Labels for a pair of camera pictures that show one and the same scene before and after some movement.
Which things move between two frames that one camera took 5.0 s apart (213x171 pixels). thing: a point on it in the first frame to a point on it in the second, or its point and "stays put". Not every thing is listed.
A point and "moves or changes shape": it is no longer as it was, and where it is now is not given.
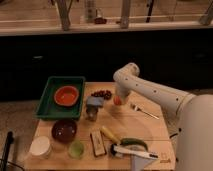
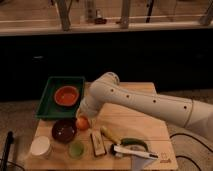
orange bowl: [66, 95] stays put
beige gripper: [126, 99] to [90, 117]
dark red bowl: [64, 131] stays put
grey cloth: [138, 163] stays put
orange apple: [117, 100] moves or changes shape
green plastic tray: [61, 99] stays put
